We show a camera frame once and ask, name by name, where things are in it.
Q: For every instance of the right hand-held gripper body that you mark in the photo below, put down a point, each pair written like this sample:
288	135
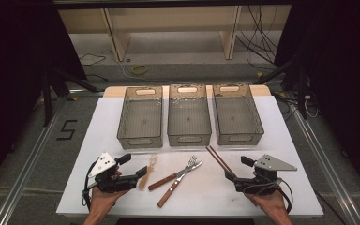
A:
256	184

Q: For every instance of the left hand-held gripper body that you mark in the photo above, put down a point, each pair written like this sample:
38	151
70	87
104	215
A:
106	182

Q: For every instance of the brown wooden chopstick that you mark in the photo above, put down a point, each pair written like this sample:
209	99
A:
222	158
217	159

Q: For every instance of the grey translucent plastic bin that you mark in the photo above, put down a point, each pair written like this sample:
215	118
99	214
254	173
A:
237	117
189	118
140	118

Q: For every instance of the person's left hand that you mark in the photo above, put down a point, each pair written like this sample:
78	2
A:
103	200

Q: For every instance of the person's right hand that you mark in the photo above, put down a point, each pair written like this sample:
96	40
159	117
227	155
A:
270	203

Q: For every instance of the white table cover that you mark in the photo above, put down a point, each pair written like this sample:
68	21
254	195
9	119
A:
206	195

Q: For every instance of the black tripod stand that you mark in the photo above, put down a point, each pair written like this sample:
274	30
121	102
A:
301	93
47	100

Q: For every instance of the yellow tape roll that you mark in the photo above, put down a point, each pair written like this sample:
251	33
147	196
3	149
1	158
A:
133	70

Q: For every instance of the light wooden shelf unit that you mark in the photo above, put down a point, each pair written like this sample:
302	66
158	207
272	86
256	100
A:
118	40

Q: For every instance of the black curtain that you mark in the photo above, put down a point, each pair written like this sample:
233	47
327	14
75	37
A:
350	62
12	62

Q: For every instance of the aluminium floor rail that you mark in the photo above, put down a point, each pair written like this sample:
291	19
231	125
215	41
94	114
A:
325	168
28	168

